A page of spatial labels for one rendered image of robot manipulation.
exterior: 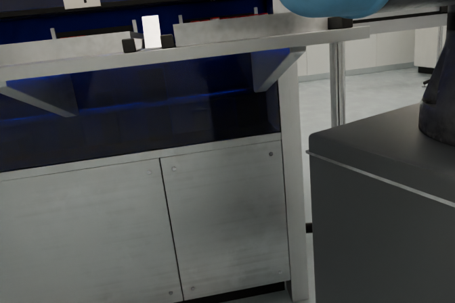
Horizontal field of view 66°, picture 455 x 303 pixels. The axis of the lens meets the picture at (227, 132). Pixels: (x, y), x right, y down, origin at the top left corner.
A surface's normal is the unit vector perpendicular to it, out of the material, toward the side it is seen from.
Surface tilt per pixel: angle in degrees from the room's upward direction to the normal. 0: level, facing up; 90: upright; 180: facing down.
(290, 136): 90
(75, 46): 90
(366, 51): 90
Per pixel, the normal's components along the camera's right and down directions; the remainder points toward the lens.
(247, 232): 0.15, 0.26
